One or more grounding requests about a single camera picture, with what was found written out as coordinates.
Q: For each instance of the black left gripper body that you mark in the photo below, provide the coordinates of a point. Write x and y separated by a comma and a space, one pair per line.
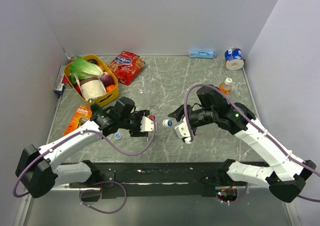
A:
133, 123

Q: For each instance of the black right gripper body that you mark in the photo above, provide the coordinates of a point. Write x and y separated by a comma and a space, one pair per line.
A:
202, 116

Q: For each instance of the orange juice plastic bottle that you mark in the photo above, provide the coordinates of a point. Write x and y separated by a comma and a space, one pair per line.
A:
226, 86

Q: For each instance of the clear plastic water bottle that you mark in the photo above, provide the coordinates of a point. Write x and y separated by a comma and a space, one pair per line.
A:
158, 123

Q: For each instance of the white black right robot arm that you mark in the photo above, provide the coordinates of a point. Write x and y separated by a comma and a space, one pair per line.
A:
285, 174

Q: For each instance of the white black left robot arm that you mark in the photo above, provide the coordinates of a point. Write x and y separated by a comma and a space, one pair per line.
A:
41, 169

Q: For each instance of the clear bottle cap centre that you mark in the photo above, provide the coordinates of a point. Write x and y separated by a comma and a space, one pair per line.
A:
142, 88

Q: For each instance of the green glass bottle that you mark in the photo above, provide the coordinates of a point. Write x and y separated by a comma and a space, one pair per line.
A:
94, 107

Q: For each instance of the orange toy fruit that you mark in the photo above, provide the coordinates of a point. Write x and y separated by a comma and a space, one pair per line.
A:
110, 87

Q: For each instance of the orange razor package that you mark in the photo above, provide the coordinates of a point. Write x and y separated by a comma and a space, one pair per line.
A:
82, 114

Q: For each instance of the purple toy onion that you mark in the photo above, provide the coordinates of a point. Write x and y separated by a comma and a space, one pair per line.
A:
107, 80

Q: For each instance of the cream brown toy mushroom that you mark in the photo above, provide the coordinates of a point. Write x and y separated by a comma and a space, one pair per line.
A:
92, 88

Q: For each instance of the red snack bag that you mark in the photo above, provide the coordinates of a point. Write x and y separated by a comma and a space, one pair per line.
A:
126, 67

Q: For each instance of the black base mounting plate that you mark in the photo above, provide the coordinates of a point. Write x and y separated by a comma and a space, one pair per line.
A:
157, 179

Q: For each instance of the blue tissue pack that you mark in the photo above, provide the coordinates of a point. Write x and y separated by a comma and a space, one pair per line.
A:
202, 54

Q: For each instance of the yellow plastic basket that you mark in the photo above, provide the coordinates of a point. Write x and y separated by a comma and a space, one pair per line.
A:
109, 96

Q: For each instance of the blue wrapped toilet roll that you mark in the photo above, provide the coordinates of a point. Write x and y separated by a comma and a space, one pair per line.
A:
233, 59

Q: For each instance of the green toy cabbage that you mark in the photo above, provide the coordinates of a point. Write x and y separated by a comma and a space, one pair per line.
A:
84, 70

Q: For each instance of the purple white box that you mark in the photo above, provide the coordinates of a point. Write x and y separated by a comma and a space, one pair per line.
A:
59, 86

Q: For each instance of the aluminium frame rail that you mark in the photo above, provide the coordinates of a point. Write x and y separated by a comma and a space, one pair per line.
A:
81, 185

